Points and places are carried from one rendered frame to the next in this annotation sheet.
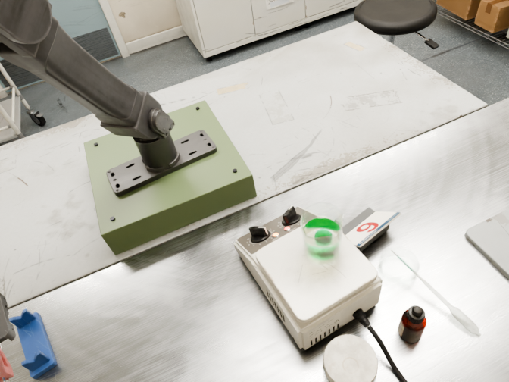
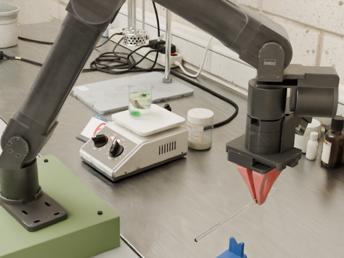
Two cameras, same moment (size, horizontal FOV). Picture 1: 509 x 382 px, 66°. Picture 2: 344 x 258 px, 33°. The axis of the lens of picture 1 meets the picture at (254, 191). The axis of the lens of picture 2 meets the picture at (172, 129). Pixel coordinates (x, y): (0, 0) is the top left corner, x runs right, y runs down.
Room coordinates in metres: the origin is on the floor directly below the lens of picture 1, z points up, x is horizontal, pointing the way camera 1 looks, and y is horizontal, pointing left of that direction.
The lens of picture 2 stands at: (0.62, 1.03, 1.47)
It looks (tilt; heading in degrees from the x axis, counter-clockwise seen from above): 24 degrees down; 250
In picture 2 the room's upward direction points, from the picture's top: 2 degrees clockwise
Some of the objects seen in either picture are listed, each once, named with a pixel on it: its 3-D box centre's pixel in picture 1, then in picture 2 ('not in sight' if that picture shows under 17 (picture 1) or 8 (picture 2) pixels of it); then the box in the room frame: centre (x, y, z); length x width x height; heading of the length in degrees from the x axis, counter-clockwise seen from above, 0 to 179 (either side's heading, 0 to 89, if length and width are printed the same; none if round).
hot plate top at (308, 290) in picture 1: (313, 264); (148, 119); (0.27, -0.06, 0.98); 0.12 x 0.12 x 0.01; 20
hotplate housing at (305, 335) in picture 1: (304, 267); (138, 140); (0.30, -0.05, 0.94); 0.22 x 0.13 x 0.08; 20
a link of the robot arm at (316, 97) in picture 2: not in sight; (296, 76); (0.17, 0.34, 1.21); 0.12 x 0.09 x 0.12; 154
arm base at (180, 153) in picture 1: (156, 147); (19, 178); (0.56, 0.16, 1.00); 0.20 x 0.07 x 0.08; 111
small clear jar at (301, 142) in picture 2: not in sight; (305, 135); (-0.08, 0.02, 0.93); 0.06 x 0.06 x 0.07
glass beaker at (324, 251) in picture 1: (320, 236); (141, 100); (0.28, -0.07, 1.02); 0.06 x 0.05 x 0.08; 133
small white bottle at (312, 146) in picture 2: not in sight; (312, 145); (-0.07, 0.06, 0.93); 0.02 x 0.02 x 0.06
